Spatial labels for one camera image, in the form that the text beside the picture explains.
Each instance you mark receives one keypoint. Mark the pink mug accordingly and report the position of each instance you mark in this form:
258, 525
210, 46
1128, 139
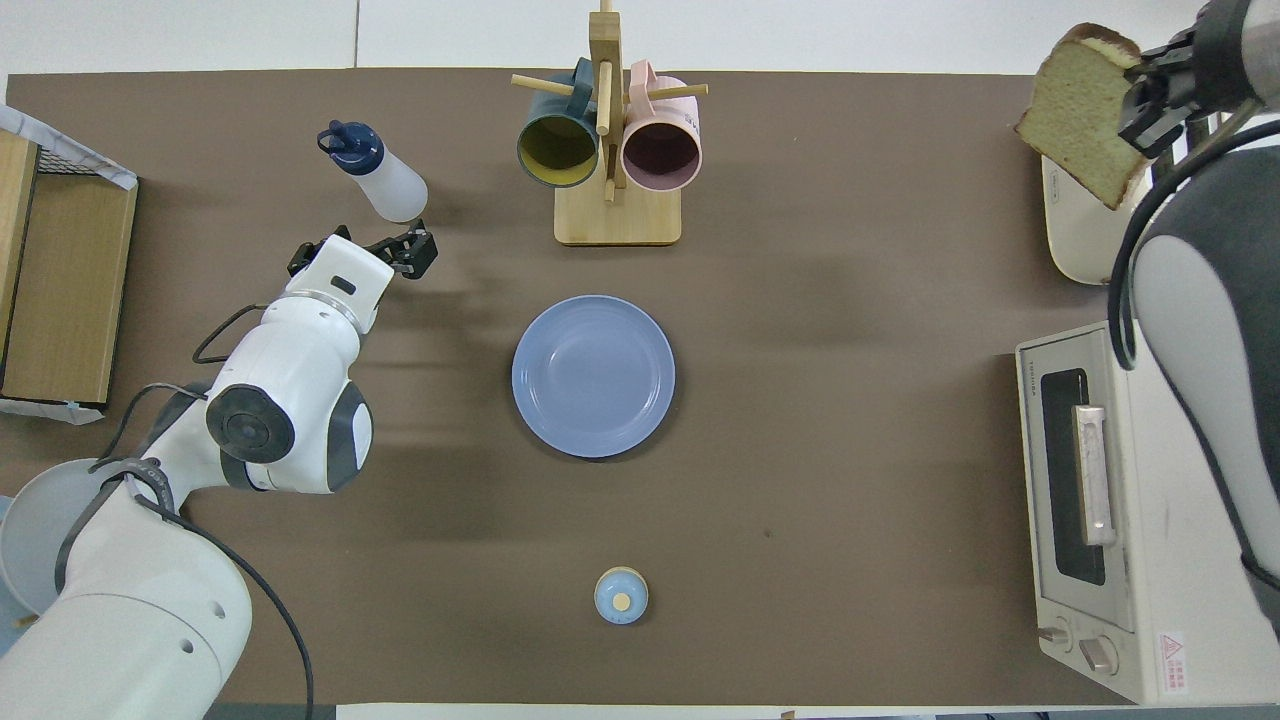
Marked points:
660, 152

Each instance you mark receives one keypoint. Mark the cream two-slot toaster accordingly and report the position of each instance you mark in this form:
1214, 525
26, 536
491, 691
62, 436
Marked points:
1075, 240

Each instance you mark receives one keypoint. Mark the light blue plate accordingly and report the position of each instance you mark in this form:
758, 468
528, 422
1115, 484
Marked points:
12, 640

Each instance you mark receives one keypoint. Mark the wooden two-level shelf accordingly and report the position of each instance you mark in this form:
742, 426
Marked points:
70, 290

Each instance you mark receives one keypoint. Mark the white sheet under shelf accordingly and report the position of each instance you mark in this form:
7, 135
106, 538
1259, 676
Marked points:
40, 410

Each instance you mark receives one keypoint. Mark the slice of bread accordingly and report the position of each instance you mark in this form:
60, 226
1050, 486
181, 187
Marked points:
1080, 115

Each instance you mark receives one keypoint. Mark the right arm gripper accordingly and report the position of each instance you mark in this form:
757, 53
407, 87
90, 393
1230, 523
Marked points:
1225, 50

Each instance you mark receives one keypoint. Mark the squeeze bottle with navy cap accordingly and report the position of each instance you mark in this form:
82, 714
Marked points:
390, 185

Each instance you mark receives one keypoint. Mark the white checkered cloth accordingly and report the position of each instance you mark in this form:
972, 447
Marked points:
30, 125

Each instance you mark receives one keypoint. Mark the blue round plate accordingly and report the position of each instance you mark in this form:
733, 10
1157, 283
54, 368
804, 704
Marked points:
590, 380

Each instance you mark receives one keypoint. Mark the blue shaker with wooden knob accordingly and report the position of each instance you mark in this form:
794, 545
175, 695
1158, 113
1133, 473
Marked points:
620, 596

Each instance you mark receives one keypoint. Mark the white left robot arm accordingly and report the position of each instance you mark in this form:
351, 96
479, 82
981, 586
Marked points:
290, 370

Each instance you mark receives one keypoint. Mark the white toaster oven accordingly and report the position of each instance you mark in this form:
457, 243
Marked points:
1150, 550

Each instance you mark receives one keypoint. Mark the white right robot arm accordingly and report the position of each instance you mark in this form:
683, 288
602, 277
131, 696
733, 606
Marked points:
1220, 310

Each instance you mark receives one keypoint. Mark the brown table mat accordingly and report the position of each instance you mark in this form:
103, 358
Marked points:
850, 450

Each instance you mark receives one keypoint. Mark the wooden mug tree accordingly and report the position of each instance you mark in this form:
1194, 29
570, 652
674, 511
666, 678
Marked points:
620, 220

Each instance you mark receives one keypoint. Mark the pale grey plate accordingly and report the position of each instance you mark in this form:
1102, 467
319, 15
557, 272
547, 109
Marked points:
30, 530

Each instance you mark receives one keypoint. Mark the dark teal mug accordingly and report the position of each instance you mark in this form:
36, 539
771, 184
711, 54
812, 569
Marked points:
557, 150

